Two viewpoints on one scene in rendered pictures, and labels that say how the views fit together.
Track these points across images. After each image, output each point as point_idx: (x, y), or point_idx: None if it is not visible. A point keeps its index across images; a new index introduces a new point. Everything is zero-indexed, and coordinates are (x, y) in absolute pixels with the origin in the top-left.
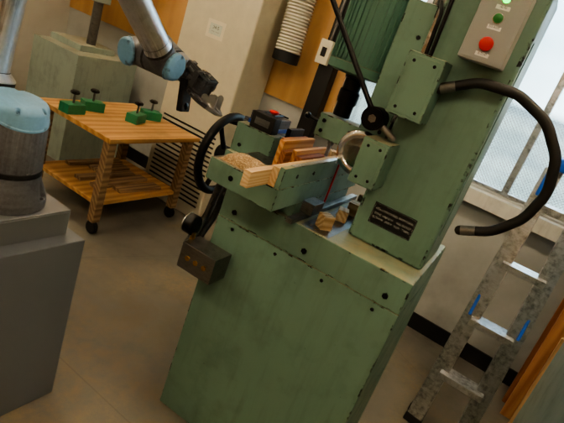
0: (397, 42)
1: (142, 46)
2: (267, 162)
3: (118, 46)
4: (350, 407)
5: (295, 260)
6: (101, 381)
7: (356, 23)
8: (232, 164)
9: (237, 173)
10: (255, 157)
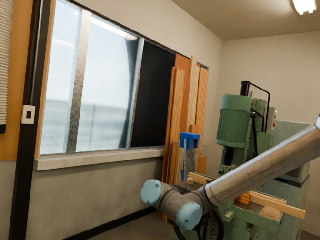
0: (248, 129)
1: (225, 202)
2: (246, 205)
3: (189, 219)
4: None
5: (259, 231)
6: None
7: (245, 127)
8: (278, 216)
9: (281, 218)
10: (246, 207)
